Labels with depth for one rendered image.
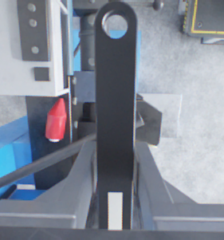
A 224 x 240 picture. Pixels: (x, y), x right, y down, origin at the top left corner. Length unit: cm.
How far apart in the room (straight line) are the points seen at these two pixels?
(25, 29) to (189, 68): 148
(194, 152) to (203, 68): 84
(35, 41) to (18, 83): 11
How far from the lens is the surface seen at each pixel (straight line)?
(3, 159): 67
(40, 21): 46
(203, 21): 146
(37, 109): 60
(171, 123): 160
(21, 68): 48
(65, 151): 29
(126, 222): 18
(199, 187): 220
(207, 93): 183
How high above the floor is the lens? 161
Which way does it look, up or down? 75 degrees down
